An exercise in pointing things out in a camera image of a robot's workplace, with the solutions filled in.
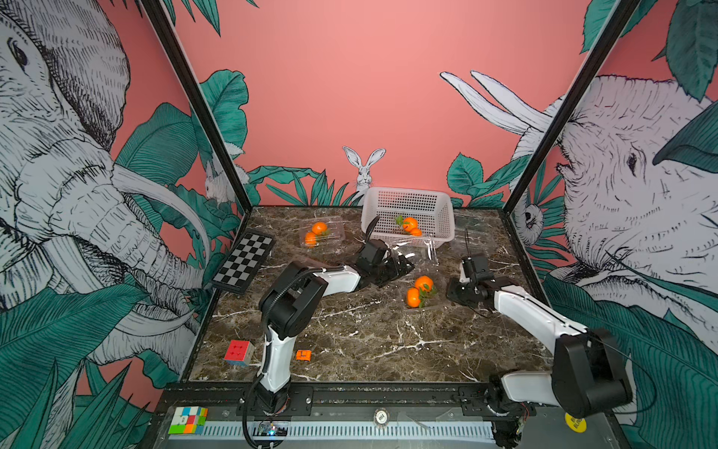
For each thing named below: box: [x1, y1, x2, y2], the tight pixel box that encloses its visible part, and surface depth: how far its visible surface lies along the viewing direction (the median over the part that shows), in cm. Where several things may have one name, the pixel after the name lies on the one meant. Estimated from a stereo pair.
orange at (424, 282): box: [414, 275, 434, 293], surface depth 95 cm
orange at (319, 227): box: [311, 221, 329, 235], surface depth 109 cm
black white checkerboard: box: [210, 228, 276, 295], surface depth 100 cm
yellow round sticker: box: [564, 412, 588, 434], surface depth 73 cm
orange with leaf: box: [402, 217, 418, 232], surface depth 112 cm
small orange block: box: [295, 348, 313, 362], surface depth 82 cm
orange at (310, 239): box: [304, 231, 317, 248], surface depth 106 cm
